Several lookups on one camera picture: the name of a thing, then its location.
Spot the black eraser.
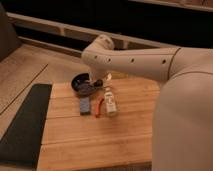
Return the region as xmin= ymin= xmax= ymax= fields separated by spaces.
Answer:
xmin=93 ymin=79 xmax=103 ymax=88

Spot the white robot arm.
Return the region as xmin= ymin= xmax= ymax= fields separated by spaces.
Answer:
xmin=82 ymin=35 xmax=213 ymax=171

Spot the blue sponge block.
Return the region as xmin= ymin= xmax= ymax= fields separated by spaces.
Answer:
xmin=80 ymin=97 xmax=90 ymax=115

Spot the black bowl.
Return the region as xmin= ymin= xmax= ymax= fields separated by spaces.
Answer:
xmin=71 ymin=73 xmax=98 ymax=96

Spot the white plastic bottle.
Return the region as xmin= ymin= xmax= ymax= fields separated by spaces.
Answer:
xmin=104 ymin=87 xmax=117 ymax=117

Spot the grey couch corner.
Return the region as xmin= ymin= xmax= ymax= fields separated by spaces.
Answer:
xmin=0 ymin=3 xmax=21 ymax=62

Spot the dark green floor mat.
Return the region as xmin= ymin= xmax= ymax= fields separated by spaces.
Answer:
xmin=0 ymin=84 xmax=52 ymax=167

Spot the white wooden shelf rail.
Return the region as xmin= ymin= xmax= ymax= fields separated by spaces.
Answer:
xmin=7 ymin=12 xmax=171 ymax=49

